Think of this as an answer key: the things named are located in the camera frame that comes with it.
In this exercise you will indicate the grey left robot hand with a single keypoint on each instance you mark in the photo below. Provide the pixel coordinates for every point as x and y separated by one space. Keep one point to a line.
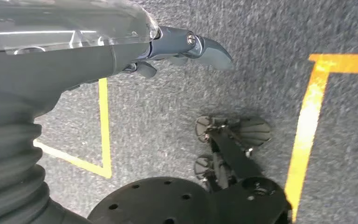
58 68

